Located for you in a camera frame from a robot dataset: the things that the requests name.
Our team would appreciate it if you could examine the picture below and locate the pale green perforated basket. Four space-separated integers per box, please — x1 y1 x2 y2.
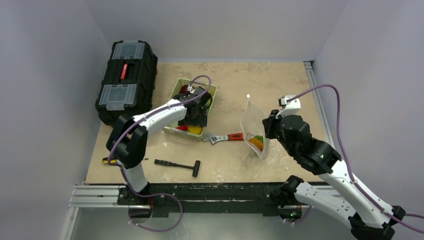
162 78 217 141

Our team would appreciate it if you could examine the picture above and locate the clear zip top bag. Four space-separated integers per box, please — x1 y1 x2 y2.
240 94 270 161

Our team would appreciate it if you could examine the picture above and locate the green watermelon toy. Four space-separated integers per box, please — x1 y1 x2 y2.
254 135 264 141

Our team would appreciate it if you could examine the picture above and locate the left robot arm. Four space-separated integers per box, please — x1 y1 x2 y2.
106 87 213 205

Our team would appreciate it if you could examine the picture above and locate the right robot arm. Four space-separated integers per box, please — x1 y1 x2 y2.
262 109 406 240

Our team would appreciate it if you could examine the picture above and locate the dark red apple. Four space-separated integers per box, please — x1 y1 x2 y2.
179 84 190 94

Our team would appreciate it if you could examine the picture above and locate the yellow lemon toy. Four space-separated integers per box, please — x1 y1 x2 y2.
187 125 203 135

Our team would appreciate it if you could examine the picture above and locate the red chili pepper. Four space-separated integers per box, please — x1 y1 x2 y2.
176 125 189 131

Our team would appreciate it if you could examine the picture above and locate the black hammer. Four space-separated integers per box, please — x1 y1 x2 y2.
154 159 201 178

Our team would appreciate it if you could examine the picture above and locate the black plastic toolbox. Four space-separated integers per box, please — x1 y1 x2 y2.
95 40 158 126

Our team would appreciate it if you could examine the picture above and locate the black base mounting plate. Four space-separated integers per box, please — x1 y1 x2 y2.
117 183 314 220

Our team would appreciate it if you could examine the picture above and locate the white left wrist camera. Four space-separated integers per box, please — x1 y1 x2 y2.
186 85 196 92

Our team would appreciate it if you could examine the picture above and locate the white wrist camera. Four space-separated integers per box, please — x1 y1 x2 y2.
186 85 196 92
276 95 301 118

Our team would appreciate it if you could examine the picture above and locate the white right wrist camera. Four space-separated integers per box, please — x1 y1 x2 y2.
276 95 301 118

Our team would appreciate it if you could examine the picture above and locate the red handled adjustable wrench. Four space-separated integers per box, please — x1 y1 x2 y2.
201 132 244 145

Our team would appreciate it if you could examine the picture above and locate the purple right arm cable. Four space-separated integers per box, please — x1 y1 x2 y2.
284 84 424 234

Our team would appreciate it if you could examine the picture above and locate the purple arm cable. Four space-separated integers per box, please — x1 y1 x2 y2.
284 84 424 234
106 75 213 200

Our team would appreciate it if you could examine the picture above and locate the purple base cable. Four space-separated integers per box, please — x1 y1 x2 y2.
128 194 184 233

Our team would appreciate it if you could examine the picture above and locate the yellow handled screwdriver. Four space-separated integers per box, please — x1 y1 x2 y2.
101 157 149 166

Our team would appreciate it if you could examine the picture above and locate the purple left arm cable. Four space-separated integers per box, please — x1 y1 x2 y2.
106 75 213 200

